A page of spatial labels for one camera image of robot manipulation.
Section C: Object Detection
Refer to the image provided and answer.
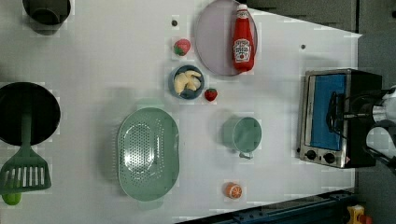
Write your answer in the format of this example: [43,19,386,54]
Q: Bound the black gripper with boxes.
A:
[343,91,385,125]

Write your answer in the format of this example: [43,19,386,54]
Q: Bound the silver black toaster oven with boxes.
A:
[298,68,382,169]

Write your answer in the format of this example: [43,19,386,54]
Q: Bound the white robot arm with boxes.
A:
[343,87,395,126]

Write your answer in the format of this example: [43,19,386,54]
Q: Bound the yellow red emergency button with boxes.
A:
[347,204,373,224]

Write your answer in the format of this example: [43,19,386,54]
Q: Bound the green metal cup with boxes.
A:
[221,116,262,160]

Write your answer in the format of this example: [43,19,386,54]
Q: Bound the red ketchup bottle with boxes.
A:
[233,4,255,73]

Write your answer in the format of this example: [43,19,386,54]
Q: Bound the dark red toy strawberry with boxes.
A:
[205,89,218,102]

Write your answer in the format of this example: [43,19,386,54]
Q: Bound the orange toy half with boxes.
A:
[224,182,243,200]

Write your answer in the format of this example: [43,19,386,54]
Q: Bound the lavender round plate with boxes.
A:
[194,0,242,76]

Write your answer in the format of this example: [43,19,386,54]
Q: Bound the blue bowl with banana pieces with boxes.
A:
[168,64,205,100]

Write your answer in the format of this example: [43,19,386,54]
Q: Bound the pale red toy strawberry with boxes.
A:
[173,38,191,56]

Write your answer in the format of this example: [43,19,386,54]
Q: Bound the green perforated colander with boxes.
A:
[117,98,179,210]

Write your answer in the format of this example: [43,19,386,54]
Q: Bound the dark grey pot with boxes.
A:
[22,0,71,25]

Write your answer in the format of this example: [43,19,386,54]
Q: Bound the green slotted spatula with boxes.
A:
[1,111,51,195]

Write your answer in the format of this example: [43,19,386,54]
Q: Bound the black frying pan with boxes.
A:
[0,82,61,146]

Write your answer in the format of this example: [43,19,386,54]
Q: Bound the lime green toy fruit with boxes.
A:
[2,193,21,205]

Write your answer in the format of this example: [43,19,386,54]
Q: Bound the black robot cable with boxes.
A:
[325,91,396,175]

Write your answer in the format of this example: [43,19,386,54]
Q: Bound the blue metal frame rail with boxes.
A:
[177,190,357,224]

